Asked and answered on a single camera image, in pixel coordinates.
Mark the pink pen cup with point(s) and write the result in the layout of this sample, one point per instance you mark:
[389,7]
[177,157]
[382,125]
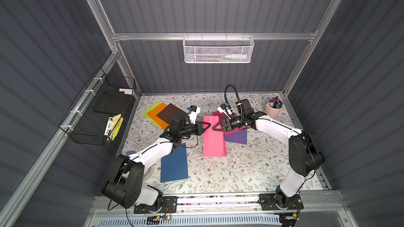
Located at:
[273,107]

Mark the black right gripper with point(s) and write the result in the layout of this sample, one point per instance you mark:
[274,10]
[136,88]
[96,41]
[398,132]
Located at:
[227,124]

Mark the white mesh wall basket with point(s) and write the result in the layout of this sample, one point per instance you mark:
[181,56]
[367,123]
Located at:
[218,49]

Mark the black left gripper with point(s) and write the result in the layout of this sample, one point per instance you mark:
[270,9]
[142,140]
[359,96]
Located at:
[197,127]

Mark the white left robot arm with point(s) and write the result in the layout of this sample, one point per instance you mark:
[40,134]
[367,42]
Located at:
[124,182]

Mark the white tape roll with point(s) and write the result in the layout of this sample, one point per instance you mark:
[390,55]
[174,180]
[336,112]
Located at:
[148,172]

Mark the blue tape dispenser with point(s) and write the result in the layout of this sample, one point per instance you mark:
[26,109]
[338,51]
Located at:
[129,153]

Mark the black wire wall basket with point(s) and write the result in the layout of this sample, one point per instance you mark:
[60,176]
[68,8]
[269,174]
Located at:
[102,113]

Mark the aluminium frame post left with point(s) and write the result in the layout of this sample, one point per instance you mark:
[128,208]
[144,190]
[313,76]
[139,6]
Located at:
[103,22]

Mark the orange paper sheet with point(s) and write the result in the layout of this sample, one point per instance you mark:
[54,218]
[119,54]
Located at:
[153,115]

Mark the purple paper sheet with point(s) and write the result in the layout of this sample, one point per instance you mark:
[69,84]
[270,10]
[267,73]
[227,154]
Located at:
[238,136]

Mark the blue paper sheet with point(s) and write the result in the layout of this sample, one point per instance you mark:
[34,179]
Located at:
[174,167]

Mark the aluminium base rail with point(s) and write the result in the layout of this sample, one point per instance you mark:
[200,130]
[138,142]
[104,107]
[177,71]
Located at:
[269,201]

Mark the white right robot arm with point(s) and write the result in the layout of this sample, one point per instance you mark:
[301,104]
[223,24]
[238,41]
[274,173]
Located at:
[304,152]

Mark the lime green paper sheet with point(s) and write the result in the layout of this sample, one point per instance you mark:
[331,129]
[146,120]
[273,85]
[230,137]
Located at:
[152,107]

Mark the brown paper sheet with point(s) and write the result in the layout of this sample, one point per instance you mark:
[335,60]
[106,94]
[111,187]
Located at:
[169,112]

